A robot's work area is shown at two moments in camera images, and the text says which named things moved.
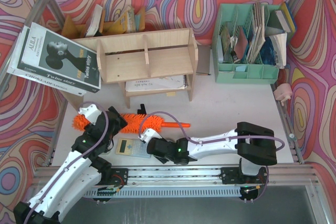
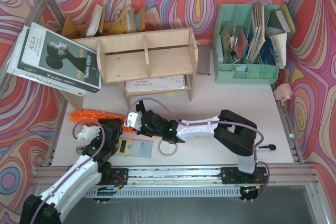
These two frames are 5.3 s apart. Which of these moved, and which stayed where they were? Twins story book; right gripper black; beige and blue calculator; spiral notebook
Moved: right gripper black
Stayed: beige and blue calculator; Twins story book; spiral notebook
